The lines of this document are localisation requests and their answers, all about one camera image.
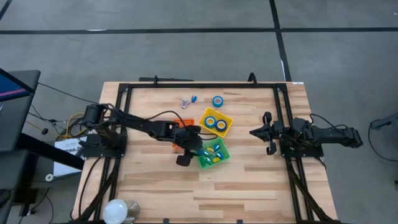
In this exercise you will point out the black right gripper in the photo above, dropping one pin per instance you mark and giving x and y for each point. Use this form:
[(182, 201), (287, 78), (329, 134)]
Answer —
[(275, 132)]

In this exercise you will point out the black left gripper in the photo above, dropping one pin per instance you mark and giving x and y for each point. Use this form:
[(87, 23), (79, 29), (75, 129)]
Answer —
[(186, 140)]

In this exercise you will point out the blue mini stapler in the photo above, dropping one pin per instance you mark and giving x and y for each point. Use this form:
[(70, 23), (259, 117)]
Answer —
[(193, 99), (204, 152), (216, 147), (219, 154)]

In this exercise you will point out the light blue tape roll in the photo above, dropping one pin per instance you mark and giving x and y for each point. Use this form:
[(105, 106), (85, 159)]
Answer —
[(206, 122), (214, 101)]

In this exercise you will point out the dark blue tape roll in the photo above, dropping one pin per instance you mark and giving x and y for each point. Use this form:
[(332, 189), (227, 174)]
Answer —
[(225, 125)]

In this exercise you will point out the purple staple remover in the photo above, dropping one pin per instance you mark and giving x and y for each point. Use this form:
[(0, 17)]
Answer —
[(185, 103)]

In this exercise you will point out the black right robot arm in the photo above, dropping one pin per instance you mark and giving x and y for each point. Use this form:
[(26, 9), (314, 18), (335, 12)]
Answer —
[(326, 135)]

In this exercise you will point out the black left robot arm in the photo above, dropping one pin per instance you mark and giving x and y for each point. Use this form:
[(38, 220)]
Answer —
[(140, 123)]

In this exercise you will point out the small white tape roll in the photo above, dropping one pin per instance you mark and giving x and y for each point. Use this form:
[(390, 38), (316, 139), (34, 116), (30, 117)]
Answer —
[(46, 177)]

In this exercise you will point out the orange plastic basket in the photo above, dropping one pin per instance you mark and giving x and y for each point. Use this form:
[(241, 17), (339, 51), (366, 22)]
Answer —
[(186, 122)]

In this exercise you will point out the green plastic basket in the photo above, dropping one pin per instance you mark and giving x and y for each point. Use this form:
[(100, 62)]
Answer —
[(225, 161)]

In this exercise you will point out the yellow plastic basket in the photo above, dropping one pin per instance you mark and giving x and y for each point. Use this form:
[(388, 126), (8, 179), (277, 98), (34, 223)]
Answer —
[(228, 119)]

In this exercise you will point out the black stand beam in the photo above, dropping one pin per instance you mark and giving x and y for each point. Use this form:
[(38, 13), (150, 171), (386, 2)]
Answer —
[(49, 153)]

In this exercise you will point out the monitor with blue screen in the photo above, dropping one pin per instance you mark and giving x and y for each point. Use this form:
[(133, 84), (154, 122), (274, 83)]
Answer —
[(12, 88)]

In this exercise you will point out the black frame clamp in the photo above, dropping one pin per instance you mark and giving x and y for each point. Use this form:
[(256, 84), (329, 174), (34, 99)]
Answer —
[(252, 79), (166, 221), (239, 221), (155, 79)]

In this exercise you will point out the black aluminium table frame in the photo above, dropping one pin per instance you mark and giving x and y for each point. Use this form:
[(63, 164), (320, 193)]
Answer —
[(202, 85)]

